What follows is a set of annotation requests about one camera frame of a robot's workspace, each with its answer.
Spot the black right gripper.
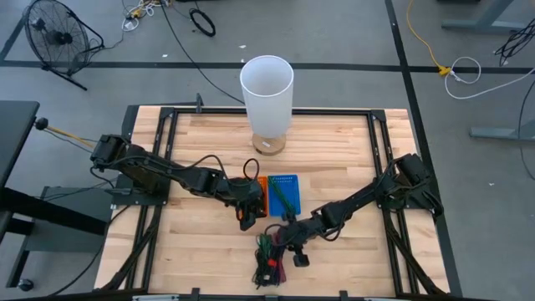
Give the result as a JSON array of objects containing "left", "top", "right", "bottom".
[{"left": 274, "top": 212, "right": 332, "bottom": 268}]

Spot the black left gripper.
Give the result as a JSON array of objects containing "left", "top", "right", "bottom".
[{"left": 227, "top": 177, "right": 268, "bottom": 232}]

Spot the green USB cable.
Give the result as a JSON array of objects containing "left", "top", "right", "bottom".
[
  {"left": 257, "top": 233, "right": 273, "bottom": 257},
  {"left": 269, "top": 176, "right": 298, "bottom": 217}
]

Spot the maroon USB cable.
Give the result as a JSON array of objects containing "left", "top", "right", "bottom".
[{"left": 273, "top": 233, "right": 289, "bottom": 283}]

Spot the black USB cable bundle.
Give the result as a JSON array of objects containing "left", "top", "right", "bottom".
[{"left": 252, "top": 240, "right": 285, "bottom": 289}]

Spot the orange plastic tray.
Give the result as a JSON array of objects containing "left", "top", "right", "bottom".
[{"left": 237, "top": 176, "right": 269, "bottom": 219}]

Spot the blue plastic tray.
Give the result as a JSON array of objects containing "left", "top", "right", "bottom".
[{"left": 267, "top": 174, "right": 302, "bottom": 217}]

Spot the white lamp with wooden base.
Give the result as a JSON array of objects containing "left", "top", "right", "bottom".
[{"left": 239, "top": 54, "right": 295, "bottom": 157}]

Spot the grey desk leg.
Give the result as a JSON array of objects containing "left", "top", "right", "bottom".
[
  {"left": 441, "top": 0, "right": 535, "bottom": 35},
  {"left": 469, "top": 120, "right": 535, "bottom": 144}
]

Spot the black desk top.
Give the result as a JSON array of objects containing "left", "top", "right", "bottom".
[{"left": 0, "top": 99, "right": 41, "bottom": 189}]

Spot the black floor fan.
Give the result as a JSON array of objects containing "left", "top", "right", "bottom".
[{"left": 23, "top": 0, "right": 105, "bottom": 92}]

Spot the black aluminium table frame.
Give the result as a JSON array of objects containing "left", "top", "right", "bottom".
[{"left": 99, "top": 106, "right": 451, "bottom": 296}]

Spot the black corner bracket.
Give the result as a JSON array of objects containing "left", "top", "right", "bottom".
[{"left": 120, "top": 105, "right": 140, "bottom": 143}]

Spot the long black power cord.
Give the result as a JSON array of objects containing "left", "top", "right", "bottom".
[{"left": 158, "top": 0, "right": 247, "bottom": 105}]

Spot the coiled black cable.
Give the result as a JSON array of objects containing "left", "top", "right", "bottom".
[{"left": 188, "top": 8, "right": 217, "bottom": 38}]

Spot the black desk frame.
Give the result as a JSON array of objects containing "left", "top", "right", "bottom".
[{"left": 0, "top": 183, "right": 108, "bottom": 289}]

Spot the white floor cable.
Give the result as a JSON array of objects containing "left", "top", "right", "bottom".
[{"left": 444, "top": 56, "right": 535, "bottom": 100}]

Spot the white and yellow cable tangle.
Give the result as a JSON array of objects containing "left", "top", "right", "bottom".
[{"left": 120, "top": 0, "right": 172, "bottom": 33}]

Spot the yellow extension cord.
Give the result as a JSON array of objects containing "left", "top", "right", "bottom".
[{"left": 405, "top": 0, "right": 452, "bottom": 78}]

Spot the thin black floor cable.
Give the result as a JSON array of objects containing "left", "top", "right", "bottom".
[{"left": 517, "top": 79, "right": 535, "bottom": 181}]

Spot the black floor cable bundle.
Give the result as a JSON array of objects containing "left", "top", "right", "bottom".
[{"left": 494, "top": 24, "right": 535, "bottom": 64}]

